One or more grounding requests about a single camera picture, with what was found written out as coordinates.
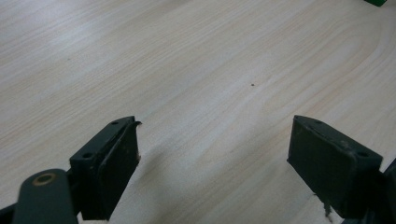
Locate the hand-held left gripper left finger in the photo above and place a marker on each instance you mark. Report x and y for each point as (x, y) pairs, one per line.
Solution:
(106, 174)

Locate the green object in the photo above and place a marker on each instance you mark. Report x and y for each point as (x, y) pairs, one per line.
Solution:
(375, 2)

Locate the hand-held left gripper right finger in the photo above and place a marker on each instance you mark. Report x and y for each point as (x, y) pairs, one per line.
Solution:
(330, 168)

